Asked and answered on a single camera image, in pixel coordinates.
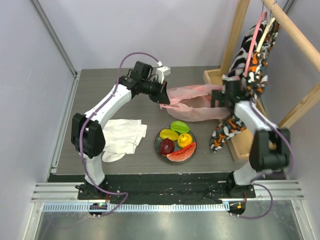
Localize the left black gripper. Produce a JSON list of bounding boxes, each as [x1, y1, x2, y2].
[[141, 78, 171, 105]]

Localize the pink plastic bag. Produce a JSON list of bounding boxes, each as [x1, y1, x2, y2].
[[160, 84, 230, 122]]

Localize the green fake starfruit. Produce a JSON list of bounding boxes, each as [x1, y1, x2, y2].
[[170, 120, 190, 134]]

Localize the yellow fake starfruit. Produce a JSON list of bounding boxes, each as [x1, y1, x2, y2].
[[159, 128, 179, 141]]

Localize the red fake apple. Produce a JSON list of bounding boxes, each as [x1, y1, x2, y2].
[[159, 138, 175, 156]]

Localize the fake watermelon slice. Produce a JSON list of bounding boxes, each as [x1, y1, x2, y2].
[[166, 142, 197, 163]]

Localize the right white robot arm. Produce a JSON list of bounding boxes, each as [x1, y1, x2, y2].
[[209, 77, 292, 198]]

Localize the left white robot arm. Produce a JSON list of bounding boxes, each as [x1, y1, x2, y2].
[[71, 61, 171, 200]]

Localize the patterned orange black garment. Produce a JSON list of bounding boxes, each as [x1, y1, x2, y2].
[[209, 20, 280, 153]]

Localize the blue ceramic plate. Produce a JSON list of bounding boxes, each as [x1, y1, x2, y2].
[[154, 126, 197, 165]]

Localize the wooden clothes rack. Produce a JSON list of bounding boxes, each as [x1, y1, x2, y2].
[[203, 0, 320, 168]]

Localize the pink clothes hanger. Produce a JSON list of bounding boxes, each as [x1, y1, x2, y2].
[[243, 11, 267, 78]]

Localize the white cloth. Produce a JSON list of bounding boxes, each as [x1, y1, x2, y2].
[[102, 119, 148, 163]]

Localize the cream clothes hanger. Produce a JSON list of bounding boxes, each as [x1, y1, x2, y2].
[[256, 17, 276, 52]]

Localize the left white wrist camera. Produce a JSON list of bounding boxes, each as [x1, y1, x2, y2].
[[155, 61, 171, 84]]

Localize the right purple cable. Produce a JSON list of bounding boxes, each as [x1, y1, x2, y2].
[[234, 99, 296, 220]]

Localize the purple cable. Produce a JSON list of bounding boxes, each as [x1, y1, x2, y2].
[[234, 99, 296, 220], [79, 51, 162, 217]]

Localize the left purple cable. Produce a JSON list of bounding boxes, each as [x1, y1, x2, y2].
[[79, 51, 162, 217]]

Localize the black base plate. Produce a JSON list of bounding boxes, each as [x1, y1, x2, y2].
[[76, 173, 256, 205]]

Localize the aluminium rail frame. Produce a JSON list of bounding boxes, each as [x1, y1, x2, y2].
[[23, 69, 313, 240]]

